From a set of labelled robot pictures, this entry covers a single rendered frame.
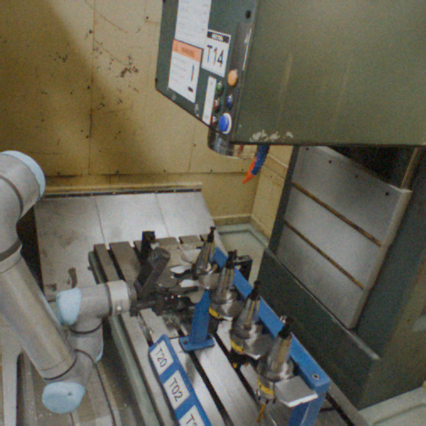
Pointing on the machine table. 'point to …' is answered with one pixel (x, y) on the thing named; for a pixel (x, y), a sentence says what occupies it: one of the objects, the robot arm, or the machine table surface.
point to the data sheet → (193, 21)
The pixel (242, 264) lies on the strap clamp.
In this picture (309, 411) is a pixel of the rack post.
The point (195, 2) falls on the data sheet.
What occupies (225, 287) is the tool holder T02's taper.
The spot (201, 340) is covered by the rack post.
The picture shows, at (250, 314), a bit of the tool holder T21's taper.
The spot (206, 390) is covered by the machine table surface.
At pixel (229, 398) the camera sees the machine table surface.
